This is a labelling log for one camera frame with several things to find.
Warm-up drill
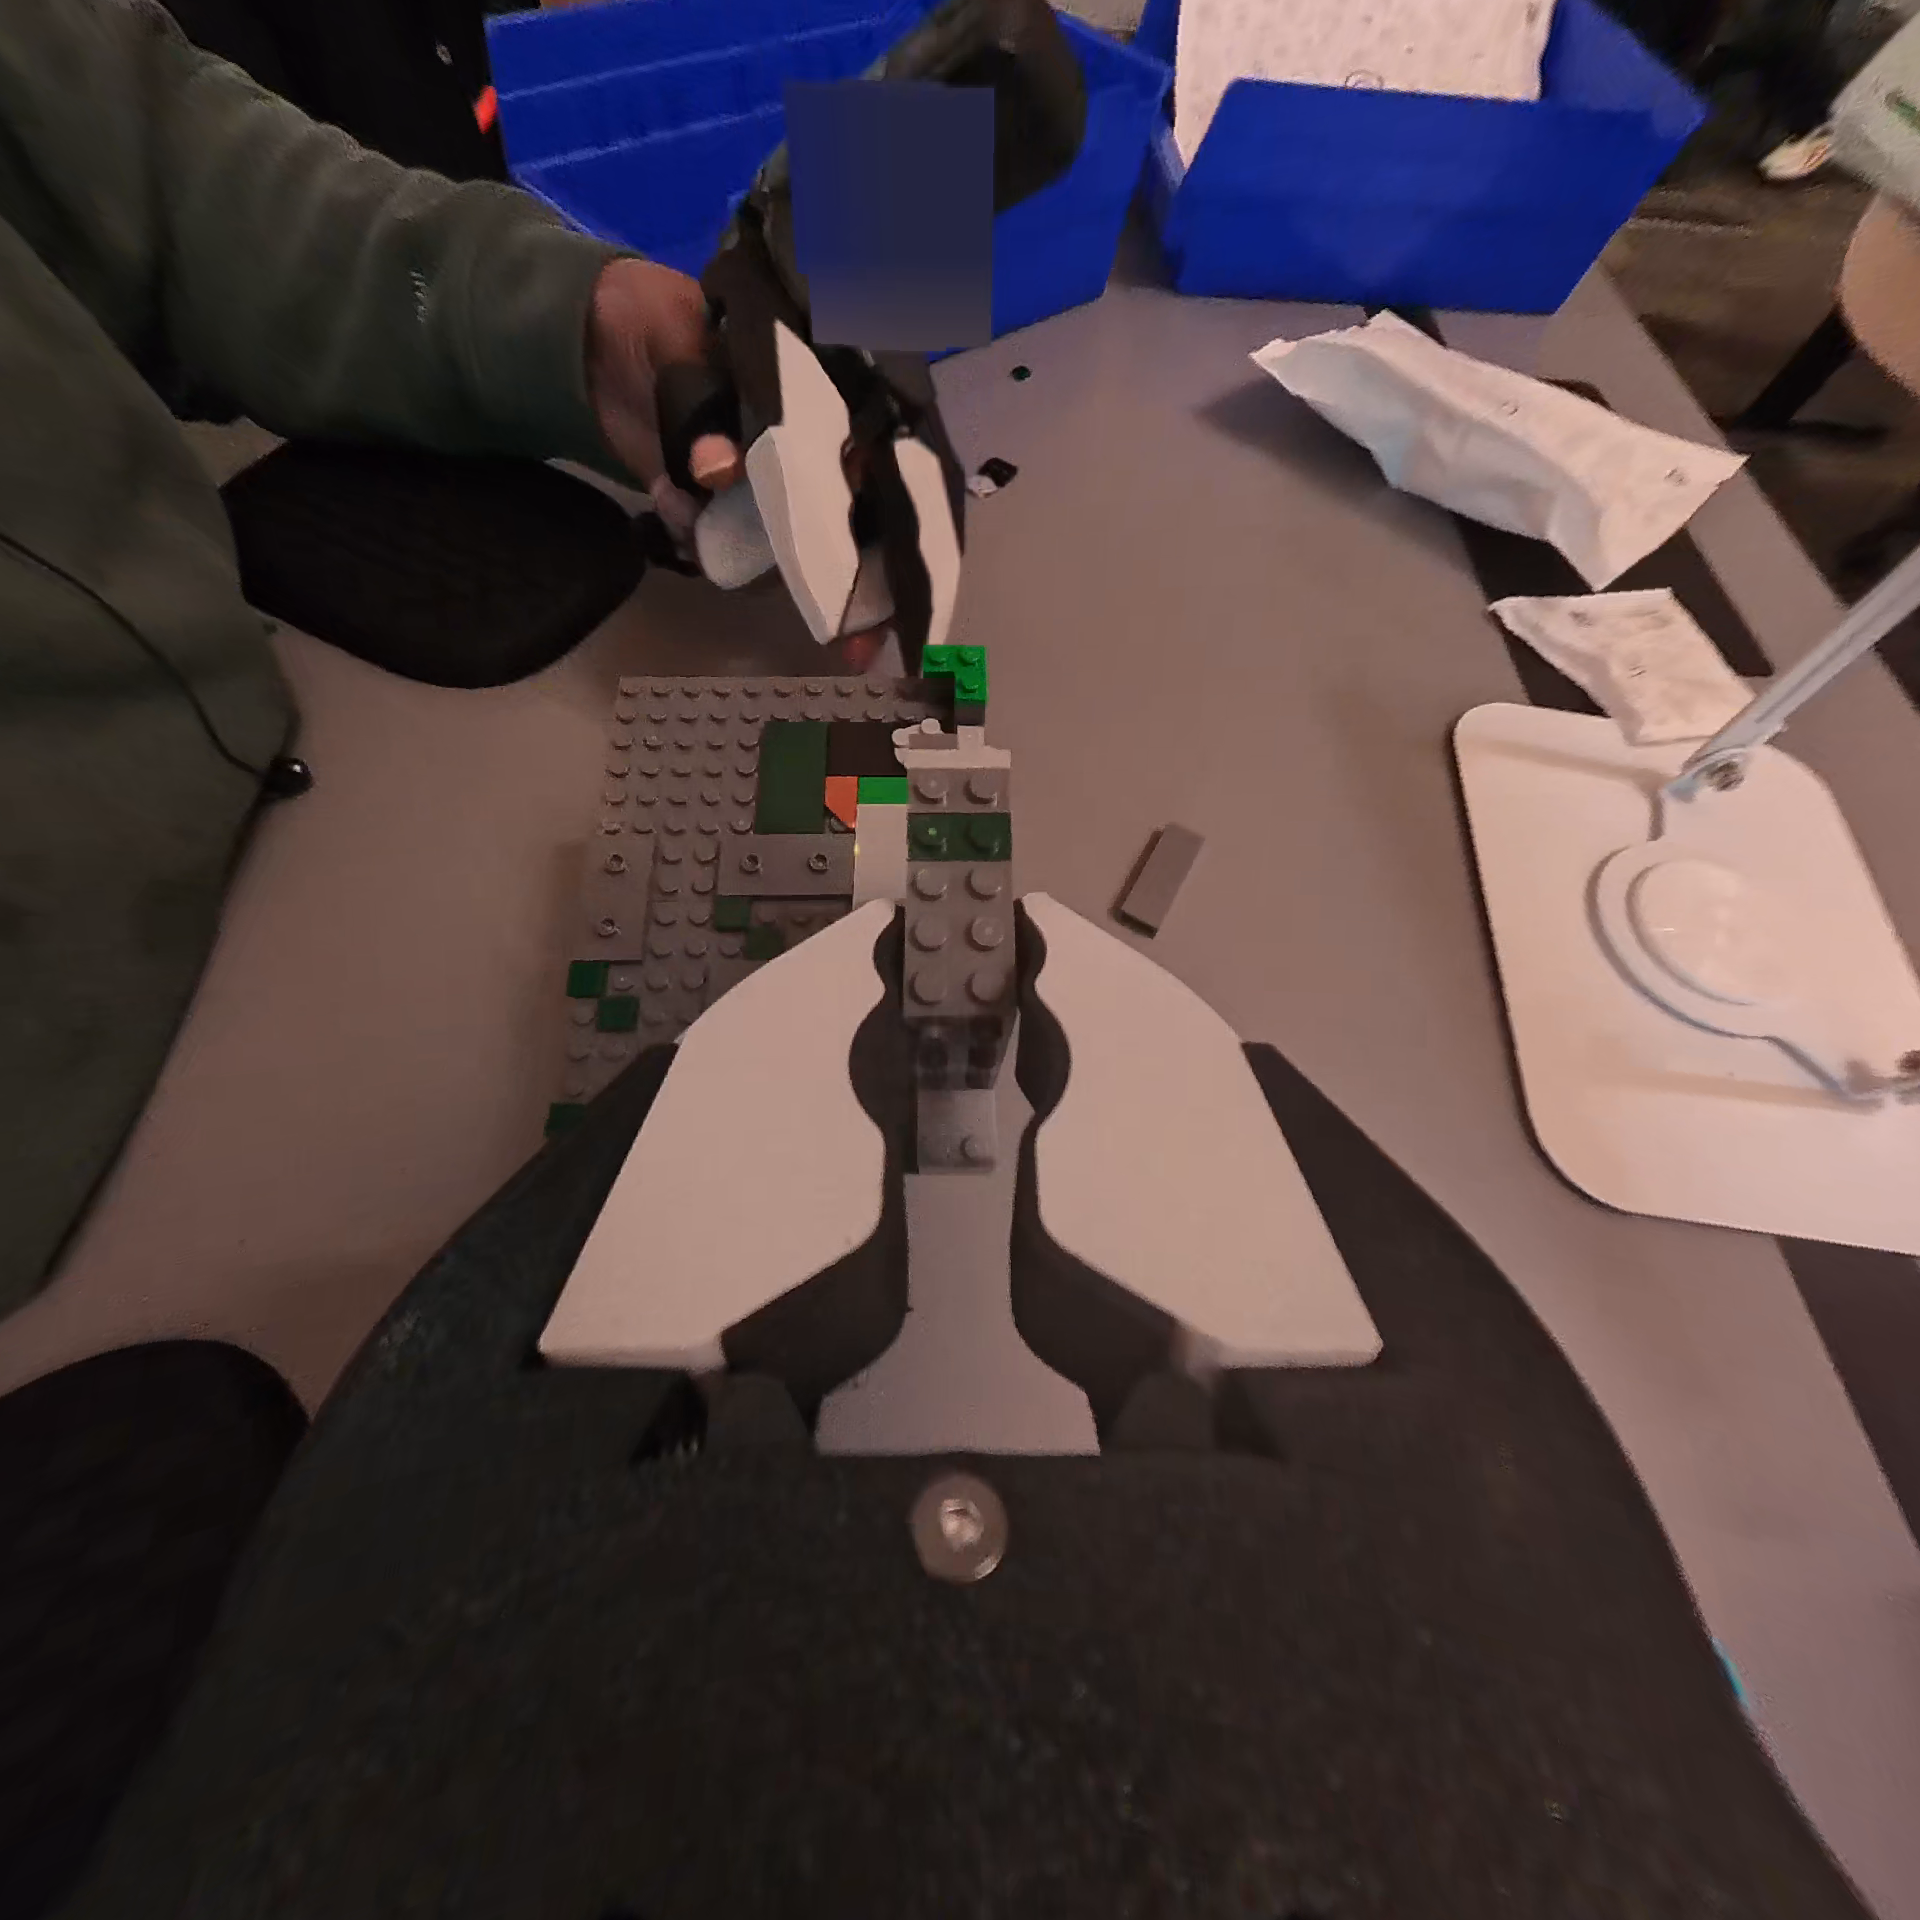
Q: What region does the white paper bag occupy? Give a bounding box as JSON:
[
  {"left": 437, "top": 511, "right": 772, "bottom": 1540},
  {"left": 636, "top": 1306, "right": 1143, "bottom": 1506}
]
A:
[
  {"left": 1169, "top": 0, "right": 1561, "bottom": 161},
  {"left": 1488, "top": 587, "right": 1757, "bottom": 747},
  {"left": 1247, "top": 312, "right": 1749, "bottom": 593}
]

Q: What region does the grey desk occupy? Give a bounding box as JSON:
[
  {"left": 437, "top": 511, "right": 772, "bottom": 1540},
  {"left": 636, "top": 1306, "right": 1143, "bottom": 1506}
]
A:
[{"left": 0, "top": 276, "right": 1920, "bottom": 1920}]

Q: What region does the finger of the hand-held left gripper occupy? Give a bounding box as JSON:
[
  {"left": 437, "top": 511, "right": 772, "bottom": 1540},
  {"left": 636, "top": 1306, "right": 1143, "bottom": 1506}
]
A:
[
  {"left": 892, "top": 428, "right": 969, "bottom": 665},
  {"left": 745, "top": 321, "right": 872, "bottom": 650}
]

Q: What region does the person's left forearm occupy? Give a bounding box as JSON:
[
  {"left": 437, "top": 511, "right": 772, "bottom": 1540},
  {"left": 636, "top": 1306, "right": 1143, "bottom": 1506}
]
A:
[{"left": 89, "top": 0, "right": 636, "bottom": 471}]

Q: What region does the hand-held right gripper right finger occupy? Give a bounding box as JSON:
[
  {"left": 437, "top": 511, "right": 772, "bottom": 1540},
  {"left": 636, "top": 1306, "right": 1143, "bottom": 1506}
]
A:
[{"left": 1013, "top": 892, "right": 1385, "bottom": 1412}]

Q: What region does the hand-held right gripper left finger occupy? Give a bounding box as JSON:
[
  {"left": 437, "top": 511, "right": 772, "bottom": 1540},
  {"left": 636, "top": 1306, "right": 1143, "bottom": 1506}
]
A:
[{"left": 536, "top": 901, "right": 920, "bottom": 1412}]

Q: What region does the blue storage bin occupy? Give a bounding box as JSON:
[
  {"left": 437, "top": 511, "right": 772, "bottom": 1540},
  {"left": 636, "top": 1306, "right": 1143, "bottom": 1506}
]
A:
[
  {"left": 1152, "top": 0, "right": 1711, "bottom": 321},
  {"left": 481, "top": 0, "right": 1174, "bottom": 367}
]

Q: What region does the person's left hand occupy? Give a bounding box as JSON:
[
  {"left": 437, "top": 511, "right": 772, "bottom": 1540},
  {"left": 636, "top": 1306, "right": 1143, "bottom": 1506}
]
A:
[{"left": 583, "top": 259, "right": 745, "bottom": 523}]

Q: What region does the grey brick baseplate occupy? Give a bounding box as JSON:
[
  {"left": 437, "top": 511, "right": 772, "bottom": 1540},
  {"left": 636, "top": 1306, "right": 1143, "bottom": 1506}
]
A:
[{"left": 544, "top": 643, "right": 993, "bottom": 1146}]

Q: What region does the person's torso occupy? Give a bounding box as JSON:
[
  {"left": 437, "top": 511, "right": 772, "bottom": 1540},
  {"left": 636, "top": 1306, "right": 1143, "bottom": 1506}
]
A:
[{"left": 0, "top": 194, "right": 301, "bottom": 1322}]

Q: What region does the tall grey pillar brick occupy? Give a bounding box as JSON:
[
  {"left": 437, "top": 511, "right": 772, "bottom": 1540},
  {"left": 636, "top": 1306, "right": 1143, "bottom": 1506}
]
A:
[{"left": 1113, "top": 825, "right": 1206, "bottom": 935}]

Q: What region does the grey brick tower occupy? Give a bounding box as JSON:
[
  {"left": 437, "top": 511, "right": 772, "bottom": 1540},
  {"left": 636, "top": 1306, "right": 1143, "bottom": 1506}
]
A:
[{"left": 853, "top": 720, "right": 1024, "bottom": 1179}]

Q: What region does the black chair armrest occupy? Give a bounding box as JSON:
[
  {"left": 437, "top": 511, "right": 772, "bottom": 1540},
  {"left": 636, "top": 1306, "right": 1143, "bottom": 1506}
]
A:
[
  {"left": 0, "top": 1339, "right": 313, "bottom": 1920},
  {"left": 221, "top": 440, "right": 649, "bottom": 693}
]

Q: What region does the white book stand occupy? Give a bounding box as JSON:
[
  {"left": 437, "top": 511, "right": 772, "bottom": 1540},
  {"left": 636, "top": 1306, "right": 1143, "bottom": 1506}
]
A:
[{"left": 1451, "top": 544, "right": 1920, "bottom": 1255}]

